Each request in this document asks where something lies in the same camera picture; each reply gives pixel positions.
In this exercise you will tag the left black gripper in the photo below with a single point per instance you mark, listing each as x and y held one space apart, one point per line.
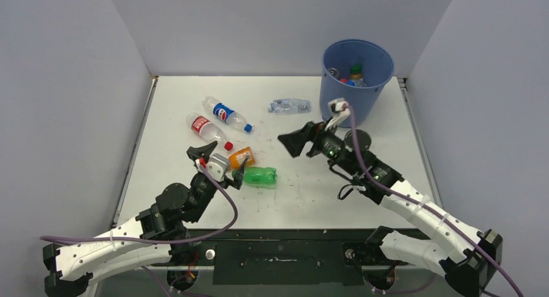
197 153

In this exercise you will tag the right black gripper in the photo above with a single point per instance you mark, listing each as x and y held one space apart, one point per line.
295 141

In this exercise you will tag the orange juice bottle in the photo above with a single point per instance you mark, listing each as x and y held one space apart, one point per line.
243 155

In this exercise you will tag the green plastic bottle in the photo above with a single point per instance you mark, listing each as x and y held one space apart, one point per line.
260 176

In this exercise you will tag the blue plastic bin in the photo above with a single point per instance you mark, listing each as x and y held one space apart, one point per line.
378 69

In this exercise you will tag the Starbucks latte bottle green cap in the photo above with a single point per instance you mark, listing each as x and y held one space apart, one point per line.
356 73

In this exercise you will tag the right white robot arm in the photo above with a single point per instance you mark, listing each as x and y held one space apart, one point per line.
466 257

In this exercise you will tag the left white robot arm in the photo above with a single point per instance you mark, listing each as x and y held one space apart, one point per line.
155 235

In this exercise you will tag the crushed clear water bottle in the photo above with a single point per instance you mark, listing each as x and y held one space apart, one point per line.
289 106

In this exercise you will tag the clear bottle red label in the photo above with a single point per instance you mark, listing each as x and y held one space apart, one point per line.
208 131

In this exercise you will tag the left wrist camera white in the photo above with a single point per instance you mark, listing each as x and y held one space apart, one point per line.
217 166

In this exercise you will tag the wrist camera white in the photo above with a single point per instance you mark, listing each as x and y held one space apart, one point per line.
217 166
340 111

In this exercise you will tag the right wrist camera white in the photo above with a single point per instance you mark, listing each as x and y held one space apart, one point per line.
340 111

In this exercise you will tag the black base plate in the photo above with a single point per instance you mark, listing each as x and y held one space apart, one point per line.
282 257

